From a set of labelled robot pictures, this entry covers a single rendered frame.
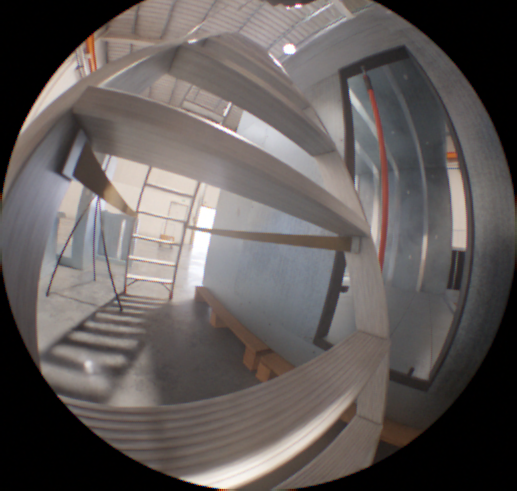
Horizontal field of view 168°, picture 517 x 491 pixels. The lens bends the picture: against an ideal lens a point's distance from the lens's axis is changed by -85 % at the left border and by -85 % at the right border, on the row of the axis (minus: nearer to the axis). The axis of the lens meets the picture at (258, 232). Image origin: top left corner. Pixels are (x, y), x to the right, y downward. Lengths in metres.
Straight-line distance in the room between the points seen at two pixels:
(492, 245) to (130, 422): 0.83
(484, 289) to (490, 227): 0.19
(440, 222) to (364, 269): 3.98
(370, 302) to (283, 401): 0.25
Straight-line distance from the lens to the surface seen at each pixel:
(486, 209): 0.77
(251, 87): 0.35
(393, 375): 0.79
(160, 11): 8.85
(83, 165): 0.18
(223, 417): 0.16
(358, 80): 2.82
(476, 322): 0.75
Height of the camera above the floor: 0.76
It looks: 4 degrees up
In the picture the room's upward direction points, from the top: 11 degrees clockwise
